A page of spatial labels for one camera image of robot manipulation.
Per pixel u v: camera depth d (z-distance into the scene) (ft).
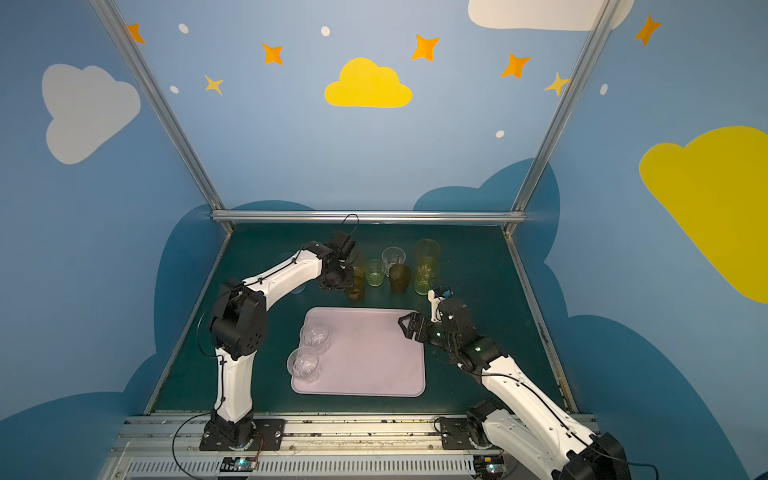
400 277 3.43
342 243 2.56
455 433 2.46
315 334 2.84
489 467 2.33
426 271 3.28
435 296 2.45
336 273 2.67
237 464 2.31
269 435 2.41
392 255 3.53
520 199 3.77
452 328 2.00
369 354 2.93
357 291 3.30
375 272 3.43
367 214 2.83
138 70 2.53
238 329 1.74
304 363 2.83
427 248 3.28
